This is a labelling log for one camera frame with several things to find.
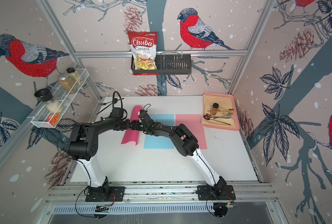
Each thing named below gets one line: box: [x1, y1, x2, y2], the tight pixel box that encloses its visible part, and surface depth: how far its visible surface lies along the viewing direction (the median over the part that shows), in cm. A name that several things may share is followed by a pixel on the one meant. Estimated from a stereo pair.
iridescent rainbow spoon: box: [206, 113, 233, 119], surface depth 109 cm
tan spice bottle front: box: [58, 73, 77, 94], surface depth 78 cm
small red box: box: [45, 113, 60, 126], surface depth 68 cm
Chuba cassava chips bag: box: [127, 30, 161, 76], surface depth 85 cm
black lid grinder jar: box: [34, 88, 64, 114], surface depth 67 cm
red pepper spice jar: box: [210, 102, 219, 116], surface depth 104 cm
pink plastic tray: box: [201, 92, 241, 132], surface depth 109 cm
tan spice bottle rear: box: [66, 67, 83, 86], surface depth 83 cm
